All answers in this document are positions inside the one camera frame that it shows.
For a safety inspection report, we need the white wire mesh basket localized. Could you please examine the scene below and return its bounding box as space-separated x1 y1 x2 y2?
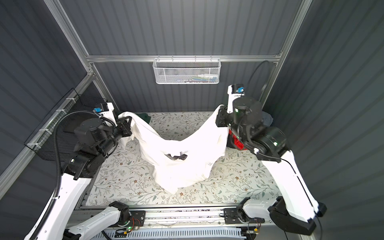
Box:
153 59 222 85

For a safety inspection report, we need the white printed t shirt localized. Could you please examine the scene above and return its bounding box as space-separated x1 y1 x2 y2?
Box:
118 108 229 195

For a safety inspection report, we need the white bottle in basket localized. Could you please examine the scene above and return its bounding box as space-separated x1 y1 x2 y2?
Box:
198 74 219 81

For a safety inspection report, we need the black wire mesh basket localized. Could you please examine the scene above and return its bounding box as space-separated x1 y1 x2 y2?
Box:
24 86 109 162

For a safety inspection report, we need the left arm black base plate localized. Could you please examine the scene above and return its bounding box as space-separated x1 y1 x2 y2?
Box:
109 211 147 229

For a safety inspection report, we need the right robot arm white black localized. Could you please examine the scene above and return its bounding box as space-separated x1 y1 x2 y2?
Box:
216 96 327 236

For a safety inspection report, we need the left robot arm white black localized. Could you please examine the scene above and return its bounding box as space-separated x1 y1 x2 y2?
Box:
25 115 132 240

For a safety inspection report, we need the grey blue t shirt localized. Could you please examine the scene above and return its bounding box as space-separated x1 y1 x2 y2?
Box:
262 112 274 127

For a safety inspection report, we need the aluminium mounting rail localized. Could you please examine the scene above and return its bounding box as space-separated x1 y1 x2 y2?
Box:
61 204 307 232

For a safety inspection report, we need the red t shirt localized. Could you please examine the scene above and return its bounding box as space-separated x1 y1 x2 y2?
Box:
227 130 247 151

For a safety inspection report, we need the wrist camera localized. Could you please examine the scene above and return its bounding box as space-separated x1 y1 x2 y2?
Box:
93 102 115 121
227 84 245 114

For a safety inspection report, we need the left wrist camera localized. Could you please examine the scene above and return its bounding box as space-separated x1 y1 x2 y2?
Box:
93 102 115 121

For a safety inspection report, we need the white slotted cable duct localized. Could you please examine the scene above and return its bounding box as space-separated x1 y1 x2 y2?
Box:
91 227 246 240

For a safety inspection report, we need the floral patterned table mat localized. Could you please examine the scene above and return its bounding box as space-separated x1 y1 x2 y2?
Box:
86 111 281 207

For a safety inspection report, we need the folded dark green t shirt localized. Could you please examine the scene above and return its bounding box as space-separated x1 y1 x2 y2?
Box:
137 113 151 124

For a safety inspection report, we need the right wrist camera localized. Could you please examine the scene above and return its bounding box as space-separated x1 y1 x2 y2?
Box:
227 84 245 114

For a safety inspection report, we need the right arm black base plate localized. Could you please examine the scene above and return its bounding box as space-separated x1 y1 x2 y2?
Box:
219 208 265 225

